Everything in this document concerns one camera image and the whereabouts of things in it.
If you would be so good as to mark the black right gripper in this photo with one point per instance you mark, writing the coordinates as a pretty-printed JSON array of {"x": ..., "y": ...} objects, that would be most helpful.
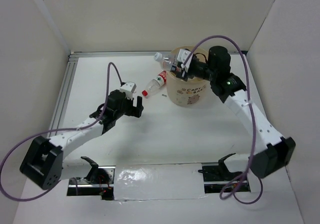
[{"x": 179, "y": 74}]

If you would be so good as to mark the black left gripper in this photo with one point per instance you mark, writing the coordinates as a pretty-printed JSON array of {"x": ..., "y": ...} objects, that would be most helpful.
[{"x": 133, "y": 110}]

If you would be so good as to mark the clear bottle blue white label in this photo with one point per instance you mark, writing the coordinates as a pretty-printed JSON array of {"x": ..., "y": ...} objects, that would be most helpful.
[{"x": 169, "y": 62}]

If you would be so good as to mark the red cap bottle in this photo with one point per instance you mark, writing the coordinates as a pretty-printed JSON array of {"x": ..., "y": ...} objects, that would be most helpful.
[{"x": 155, "y": 84}]

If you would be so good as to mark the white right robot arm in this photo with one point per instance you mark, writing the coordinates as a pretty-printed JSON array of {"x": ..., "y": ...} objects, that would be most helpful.
[{"x": 272, "y": 150}]

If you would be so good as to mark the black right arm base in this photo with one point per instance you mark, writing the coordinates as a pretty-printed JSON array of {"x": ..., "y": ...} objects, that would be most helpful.
[{"x": 217, "y": 174}]

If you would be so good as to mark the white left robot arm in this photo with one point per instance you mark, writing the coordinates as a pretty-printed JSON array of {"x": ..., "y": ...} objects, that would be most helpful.
[{"x": 43, "y": 162}]

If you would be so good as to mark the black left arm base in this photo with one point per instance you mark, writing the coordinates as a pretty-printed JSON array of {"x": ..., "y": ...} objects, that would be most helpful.
[{"x": 98, "y": 181}]

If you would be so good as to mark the cream cartoon capybara bin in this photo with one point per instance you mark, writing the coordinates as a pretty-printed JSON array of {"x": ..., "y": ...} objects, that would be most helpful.
[{"x": 185, "y": 93}]

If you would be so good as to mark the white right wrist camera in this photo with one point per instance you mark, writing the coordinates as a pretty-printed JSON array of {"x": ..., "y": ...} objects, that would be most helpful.
[{"x": 184, "y": 57}]

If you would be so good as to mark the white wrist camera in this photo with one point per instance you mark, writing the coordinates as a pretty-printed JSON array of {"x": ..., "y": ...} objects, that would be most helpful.
[
  {"x": 184, "y": 57},
  {"x": 129, "y": 89}
]

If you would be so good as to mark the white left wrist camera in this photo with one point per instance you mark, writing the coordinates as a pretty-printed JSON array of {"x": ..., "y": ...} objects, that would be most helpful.
[{"x": 129, "y": 89}]

